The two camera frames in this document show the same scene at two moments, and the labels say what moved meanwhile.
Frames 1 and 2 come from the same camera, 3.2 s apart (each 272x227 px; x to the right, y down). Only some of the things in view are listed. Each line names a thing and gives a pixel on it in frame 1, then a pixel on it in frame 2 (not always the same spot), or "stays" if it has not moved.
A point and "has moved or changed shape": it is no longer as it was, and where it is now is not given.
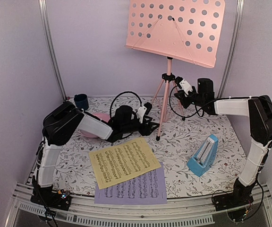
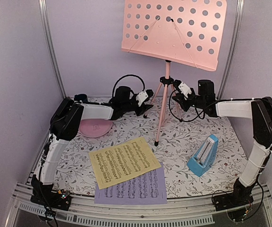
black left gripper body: x=144 y=131 → x=127 y=106
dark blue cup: x=81 y=101 stays
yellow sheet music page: x=122 y=161 stays
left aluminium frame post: x=42 y=4 stays
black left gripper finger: x=152 y=126 → x=146 y=107
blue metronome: x=204 y=156 stays
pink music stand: x=189 y=30 has moved or changed shape
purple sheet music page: x=147 y=187 stays
